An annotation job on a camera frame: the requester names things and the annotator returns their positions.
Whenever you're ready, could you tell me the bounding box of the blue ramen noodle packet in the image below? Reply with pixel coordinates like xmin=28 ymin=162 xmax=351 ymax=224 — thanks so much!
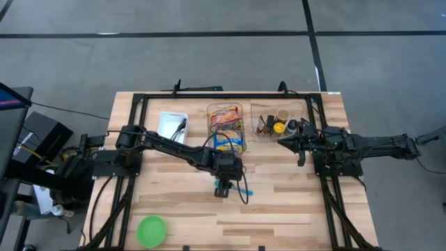
xmin=212 ymin=129 xmax=245 ymax=154

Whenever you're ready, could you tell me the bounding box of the white plastic bin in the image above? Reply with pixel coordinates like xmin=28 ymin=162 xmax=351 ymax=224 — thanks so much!
xmin=156 ymin=111 xmax=190 ymax=144

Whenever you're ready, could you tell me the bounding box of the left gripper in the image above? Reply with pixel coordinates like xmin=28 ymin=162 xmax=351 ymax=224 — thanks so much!
xmin=208 ymin=148 xmax=245 ymax=199

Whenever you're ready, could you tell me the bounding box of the tan-lid jar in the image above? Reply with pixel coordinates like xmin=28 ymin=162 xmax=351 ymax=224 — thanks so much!
xmin=276 ymin=108 xmax=291 ymax=123

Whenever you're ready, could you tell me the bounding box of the yellow-lid spice jar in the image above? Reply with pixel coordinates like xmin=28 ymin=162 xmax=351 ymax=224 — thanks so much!
xmin=271 ymin=121 xmax=286 ymax=137

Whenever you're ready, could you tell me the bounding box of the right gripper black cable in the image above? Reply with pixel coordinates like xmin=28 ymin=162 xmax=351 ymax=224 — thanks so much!
xmin=298 ymin=117 xmax=327 ymax=140

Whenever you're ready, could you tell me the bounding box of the grey monitor blue screen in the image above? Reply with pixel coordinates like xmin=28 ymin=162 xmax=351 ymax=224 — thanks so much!
xmin=0 ymin=82 xmax=35 ymax=181

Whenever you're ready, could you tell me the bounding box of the dark steel spoon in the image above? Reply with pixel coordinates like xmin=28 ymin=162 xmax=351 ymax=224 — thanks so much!
xmin=169 ymin=121 xmax=185 ymax=142

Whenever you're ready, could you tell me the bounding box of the black-lid spice jar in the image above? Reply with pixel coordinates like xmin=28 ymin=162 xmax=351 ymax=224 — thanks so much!
xmin=285 ymin=119 xmax=300 ymax=137

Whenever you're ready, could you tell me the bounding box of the wide clear plastic bin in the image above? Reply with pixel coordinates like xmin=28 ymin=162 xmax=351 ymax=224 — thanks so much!
xmin=249 ymin=99 xmax=310 ymax=144

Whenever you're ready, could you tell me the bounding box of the black box white lettering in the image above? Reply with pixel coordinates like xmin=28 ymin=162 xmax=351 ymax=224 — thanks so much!
xmin=13 ymin=111 xmax=74 ymax=165

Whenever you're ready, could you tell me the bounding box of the teal plastic spoon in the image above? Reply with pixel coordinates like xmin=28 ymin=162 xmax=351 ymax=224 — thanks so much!
xmin=213 ymin=178 xmax=254 ymax=197

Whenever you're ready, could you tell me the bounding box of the black floor cable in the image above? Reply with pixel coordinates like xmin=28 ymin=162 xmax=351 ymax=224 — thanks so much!
xmin=410 ymin=134 xmax=446 ymax=181

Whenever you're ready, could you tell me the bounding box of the white paper sheet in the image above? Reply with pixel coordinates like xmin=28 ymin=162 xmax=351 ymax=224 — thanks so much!
xmin=33 ymin=184 xmax=55 ymax=215

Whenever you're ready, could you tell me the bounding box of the green plastic bowl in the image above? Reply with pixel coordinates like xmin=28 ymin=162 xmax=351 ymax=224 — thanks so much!
xmin=136 ymin=215 xmax=168 ymax=249

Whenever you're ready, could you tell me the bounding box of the red ramen noodle packet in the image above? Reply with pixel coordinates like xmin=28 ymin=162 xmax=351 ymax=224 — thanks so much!
xmin=208 ymin=105 xmax=244 ymax=132

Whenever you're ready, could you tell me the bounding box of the yellow cable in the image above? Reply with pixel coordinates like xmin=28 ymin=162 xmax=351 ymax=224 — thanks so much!
xmin=20 ymin=144 xmax=53 ymax=165

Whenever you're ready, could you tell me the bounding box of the narrow clear plastic bin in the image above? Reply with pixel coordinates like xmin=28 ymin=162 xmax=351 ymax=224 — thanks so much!
xmin=205 ymin=102 xmax=247 ymax=155

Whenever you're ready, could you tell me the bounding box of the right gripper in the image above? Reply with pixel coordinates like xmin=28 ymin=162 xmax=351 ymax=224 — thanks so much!
xmin=277 ymin=125 xmax=336 ymax=167

